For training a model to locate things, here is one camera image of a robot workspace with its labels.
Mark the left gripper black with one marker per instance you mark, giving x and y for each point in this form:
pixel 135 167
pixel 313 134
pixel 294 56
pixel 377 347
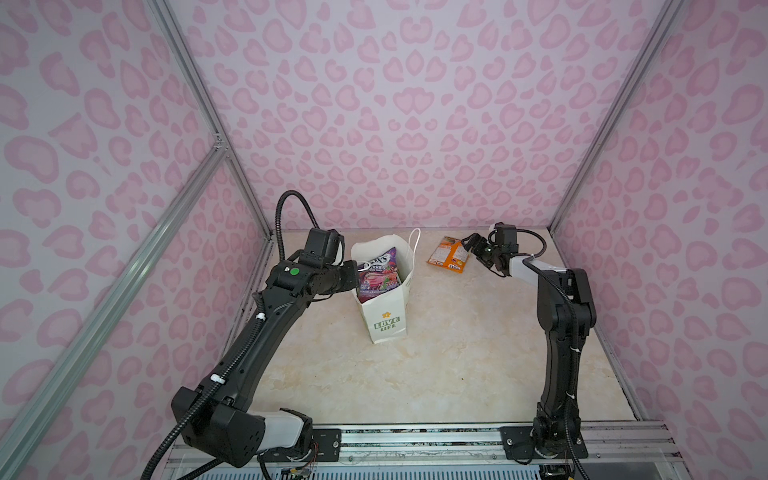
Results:
pixel 349 276

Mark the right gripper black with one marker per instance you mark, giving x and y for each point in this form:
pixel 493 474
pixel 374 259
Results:
pixel 483 250

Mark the purple berries Fox's candy bag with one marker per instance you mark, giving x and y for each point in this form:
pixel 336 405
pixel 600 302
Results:
pixel 378 276

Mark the orange candy bag back side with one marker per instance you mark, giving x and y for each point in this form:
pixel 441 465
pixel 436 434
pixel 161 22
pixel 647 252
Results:
pixel 450 254

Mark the white paper gift bag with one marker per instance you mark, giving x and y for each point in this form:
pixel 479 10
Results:
pixel 385 316

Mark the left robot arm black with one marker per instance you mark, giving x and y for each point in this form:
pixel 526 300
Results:
pixel 215 417

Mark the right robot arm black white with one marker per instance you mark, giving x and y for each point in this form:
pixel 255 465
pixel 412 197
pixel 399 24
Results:
pixel 566 313

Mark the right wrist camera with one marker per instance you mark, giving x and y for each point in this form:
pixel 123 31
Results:
pixel 504 237

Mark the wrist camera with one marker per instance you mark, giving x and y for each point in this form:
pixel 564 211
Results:
pixel 504 237
pixel 337 244

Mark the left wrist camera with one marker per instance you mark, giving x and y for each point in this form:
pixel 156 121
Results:
pixel 337 244

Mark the aluminium frame profile diagonal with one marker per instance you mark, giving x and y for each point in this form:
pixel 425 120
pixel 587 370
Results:
pixel 35 419

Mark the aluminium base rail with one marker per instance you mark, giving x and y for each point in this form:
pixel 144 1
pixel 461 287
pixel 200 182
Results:
pixel 622 449

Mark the aluminium frame post right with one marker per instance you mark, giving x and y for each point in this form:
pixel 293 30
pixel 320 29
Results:
pixel 663 27

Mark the aluminium frame post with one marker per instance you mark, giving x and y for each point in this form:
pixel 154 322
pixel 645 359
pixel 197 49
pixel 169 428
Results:
pixel 663 27
pixel 180 50

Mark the aluminium frame post left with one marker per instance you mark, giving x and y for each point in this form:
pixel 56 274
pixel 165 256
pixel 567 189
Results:
pixel 180 50

